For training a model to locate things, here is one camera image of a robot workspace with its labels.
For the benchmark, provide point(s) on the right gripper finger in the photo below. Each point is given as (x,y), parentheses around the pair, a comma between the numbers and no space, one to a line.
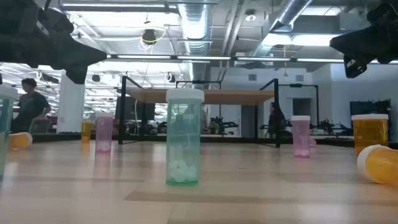
(373,43)
(387,12)

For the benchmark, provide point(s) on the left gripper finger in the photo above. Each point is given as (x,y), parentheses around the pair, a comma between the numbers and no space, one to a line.
(74,57)
(53,23)

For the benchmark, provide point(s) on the orange medicine bottle white cap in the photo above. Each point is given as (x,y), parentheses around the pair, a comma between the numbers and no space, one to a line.
(87,132)
(20,140)
(382,165)

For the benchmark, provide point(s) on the pink medicine bottle white cap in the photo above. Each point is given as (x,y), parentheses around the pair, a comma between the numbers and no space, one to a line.
(104,133)
(300,137)

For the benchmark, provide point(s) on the green medicine bottle white cap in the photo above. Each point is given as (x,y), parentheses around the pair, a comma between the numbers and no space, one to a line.
(185,130)
(6,124)

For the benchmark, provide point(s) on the wide orange medicine bottle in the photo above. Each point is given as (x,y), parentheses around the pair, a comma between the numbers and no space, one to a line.
(370,133)

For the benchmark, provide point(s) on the black background robot arm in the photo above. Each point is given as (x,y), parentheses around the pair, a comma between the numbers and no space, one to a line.
(228,124)
(329,127)

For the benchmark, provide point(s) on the white building column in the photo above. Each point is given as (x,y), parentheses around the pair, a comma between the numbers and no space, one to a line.
(71,109)

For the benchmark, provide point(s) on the person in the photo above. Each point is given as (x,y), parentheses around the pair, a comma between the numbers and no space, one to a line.
(31,105)
(276,119)

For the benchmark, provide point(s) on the black ceiling device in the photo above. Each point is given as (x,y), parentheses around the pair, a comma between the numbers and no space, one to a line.
(149,35)

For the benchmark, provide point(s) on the round white ceiling fixture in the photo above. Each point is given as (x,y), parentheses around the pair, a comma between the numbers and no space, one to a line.
(250,17)

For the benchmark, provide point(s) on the linear ceiling light strip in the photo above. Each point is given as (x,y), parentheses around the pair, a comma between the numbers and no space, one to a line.
(202,58)

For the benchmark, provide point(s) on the small background potted plant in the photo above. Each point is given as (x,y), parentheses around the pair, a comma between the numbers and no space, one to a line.
(213,126)

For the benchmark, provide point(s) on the silver ventilation duct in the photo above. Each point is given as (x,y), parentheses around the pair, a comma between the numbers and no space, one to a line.
(292,9)
(195,25)

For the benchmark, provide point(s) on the black background station frame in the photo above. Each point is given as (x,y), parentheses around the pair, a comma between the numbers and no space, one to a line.
(295,85)

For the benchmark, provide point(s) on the wooden shelf black metal frame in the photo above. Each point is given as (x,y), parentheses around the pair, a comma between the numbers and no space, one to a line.
(233,97)

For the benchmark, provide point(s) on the black aluminium table frame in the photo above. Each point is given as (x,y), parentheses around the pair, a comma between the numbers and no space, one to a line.
(236,139)

